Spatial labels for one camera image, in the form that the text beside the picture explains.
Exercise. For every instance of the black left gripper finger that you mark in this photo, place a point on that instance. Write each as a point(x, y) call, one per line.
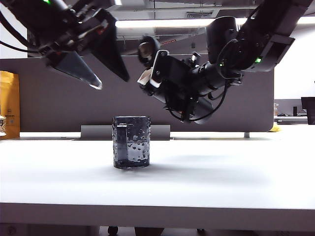
point(109, 49)

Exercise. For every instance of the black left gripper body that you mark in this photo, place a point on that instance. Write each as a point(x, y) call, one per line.
point(73, 32)

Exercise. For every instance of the right gripper finger with white pad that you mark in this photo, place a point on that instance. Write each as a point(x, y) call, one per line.
point(157, 71)

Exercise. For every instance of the left gripper finger with clear tip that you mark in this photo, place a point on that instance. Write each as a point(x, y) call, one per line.
point(78, 70)

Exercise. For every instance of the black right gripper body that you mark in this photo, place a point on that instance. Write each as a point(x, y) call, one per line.
point(180, 73)

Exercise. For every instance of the black thermos flask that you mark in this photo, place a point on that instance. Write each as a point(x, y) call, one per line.
point(205, 110)

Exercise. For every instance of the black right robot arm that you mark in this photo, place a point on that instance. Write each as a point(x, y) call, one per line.
point(270, 29)

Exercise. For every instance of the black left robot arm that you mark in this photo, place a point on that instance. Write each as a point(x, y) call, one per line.
point(32, 14)

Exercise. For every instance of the red ceiling sign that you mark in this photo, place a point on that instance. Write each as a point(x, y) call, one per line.
point(169, 42)

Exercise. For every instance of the grey desk partition panel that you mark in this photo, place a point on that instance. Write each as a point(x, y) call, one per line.
point(61, 105)

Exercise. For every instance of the long ceiling light strip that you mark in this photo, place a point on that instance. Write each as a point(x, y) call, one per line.
point(172, 23)

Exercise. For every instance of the ceiling air vent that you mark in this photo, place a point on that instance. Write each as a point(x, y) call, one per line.
point(199, 15)

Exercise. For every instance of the yellow paper bag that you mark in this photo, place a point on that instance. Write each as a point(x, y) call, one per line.
point(11, 98)

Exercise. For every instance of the textured clear glass mug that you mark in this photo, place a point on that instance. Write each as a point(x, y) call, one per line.
point(137, 147)

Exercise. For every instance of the grey partition foot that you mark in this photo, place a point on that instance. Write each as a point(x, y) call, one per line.
point(246, 134)

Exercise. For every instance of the small yellow object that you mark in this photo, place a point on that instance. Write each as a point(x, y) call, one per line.
point(276, 128)

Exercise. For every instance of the white background desk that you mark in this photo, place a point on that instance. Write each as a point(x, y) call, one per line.
point(290, 120)

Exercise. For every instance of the small black cylinder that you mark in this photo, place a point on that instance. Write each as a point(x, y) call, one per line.
point(295, 111)

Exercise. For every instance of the black computer monitor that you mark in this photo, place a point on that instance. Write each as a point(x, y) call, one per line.
point(308, 110)

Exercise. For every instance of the black caster wheel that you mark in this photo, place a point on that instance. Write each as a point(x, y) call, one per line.
point(112, 230)

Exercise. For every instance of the grey partition bracket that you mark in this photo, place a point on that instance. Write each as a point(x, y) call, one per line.
point(96, 132)

